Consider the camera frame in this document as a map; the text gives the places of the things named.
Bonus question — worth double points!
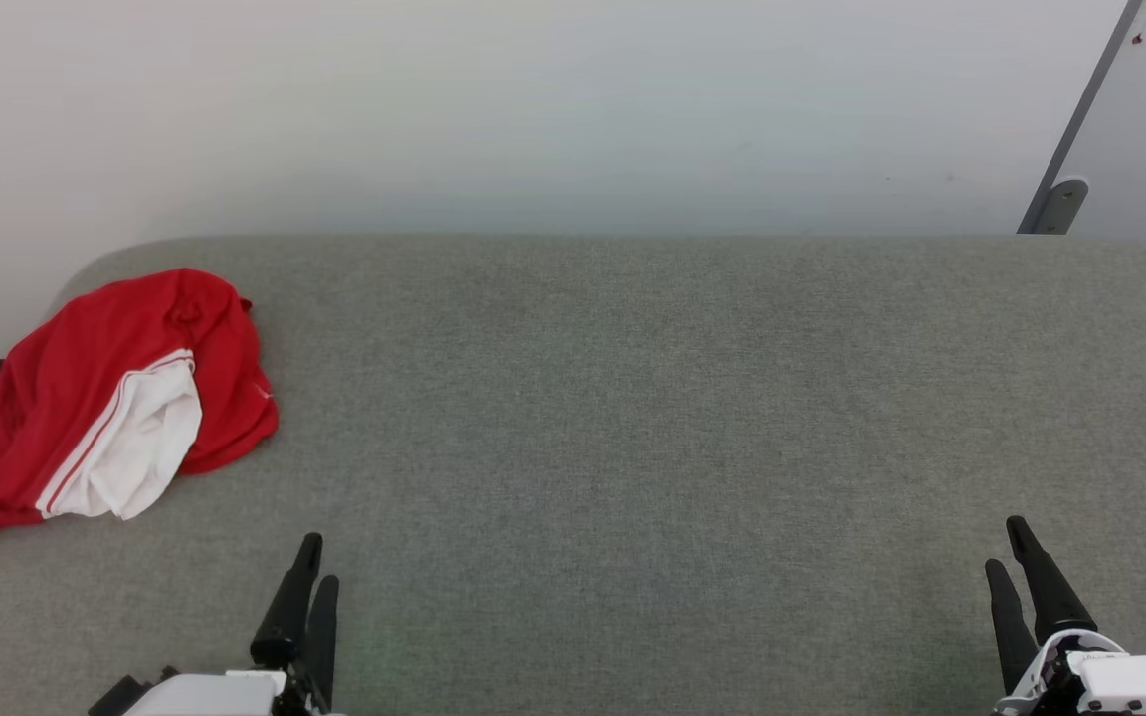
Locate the grey metal post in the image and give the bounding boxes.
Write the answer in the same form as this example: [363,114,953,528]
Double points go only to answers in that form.
[1019,0,1146,235]

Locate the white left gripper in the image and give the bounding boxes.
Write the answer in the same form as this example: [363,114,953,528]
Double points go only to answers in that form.
[125,533,346,716]

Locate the red and white basketball jersey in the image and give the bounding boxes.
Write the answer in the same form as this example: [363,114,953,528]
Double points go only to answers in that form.
[0,267,281,546]

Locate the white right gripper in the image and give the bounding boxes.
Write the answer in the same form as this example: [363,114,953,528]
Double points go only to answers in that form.
[985,516,1146,716]

